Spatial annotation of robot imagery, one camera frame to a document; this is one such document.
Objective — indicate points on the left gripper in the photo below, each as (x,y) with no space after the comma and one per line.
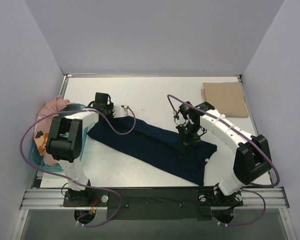
(107,114)

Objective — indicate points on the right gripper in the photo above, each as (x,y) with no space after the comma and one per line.
(187,136)

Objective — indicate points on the navy blue t-shirt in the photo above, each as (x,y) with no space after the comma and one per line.
(160,148)

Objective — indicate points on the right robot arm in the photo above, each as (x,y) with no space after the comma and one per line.
(251,153)

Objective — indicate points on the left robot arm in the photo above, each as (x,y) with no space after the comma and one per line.
(65,142)

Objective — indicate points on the folded tan t-shirt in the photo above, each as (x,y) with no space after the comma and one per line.
(227,97)

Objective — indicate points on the pink graphic t-shirt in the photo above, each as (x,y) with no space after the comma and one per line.
(42,128)

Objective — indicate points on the teal plastic basket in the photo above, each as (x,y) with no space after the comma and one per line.
(34,155)

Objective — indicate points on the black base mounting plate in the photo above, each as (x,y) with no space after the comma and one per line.
(157,203)

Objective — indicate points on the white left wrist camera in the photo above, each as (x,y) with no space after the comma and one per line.
(120,111)

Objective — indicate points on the aluminium front rail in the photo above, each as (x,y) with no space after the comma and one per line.
(253,198)

